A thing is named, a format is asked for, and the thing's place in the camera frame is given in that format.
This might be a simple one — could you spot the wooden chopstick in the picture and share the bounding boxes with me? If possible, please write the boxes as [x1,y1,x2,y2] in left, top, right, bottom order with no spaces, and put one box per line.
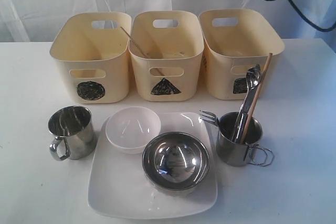
[240,53,273,144]
[120,26,165,76]

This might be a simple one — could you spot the steel fork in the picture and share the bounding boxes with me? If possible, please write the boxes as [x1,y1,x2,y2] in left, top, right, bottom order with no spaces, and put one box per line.
[199,110,219,127]

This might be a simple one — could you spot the cream bin with square mark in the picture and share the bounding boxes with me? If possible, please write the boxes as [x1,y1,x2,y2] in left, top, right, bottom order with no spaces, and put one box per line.
[198,9,285,100]

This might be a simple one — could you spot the cream bin with triangle mark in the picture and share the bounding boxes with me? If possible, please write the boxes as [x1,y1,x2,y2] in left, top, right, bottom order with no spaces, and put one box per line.
[129,10,204,102]

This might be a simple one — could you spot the cream bin with circle mark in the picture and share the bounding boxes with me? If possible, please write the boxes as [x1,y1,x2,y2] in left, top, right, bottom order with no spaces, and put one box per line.
[49,12,132,104]

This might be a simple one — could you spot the white plastic bowl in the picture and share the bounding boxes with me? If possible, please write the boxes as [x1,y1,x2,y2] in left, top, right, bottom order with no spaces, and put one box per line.
[105,106,161,154]

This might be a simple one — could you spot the stainless steel bowl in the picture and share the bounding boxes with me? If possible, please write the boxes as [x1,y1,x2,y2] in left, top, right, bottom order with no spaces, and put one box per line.
[142,132,211,197]

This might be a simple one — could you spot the white square plate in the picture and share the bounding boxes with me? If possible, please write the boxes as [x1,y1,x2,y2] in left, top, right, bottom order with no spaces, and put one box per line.
[87,112,218,212]

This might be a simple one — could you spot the steel cup with wire handle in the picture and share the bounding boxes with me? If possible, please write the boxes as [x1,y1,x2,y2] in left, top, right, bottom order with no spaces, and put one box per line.
[216,112,275,167]

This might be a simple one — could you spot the steel mug with solid handle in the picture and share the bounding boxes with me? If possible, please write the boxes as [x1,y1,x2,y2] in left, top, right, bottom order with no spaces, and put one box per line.
[48,105,97,161]

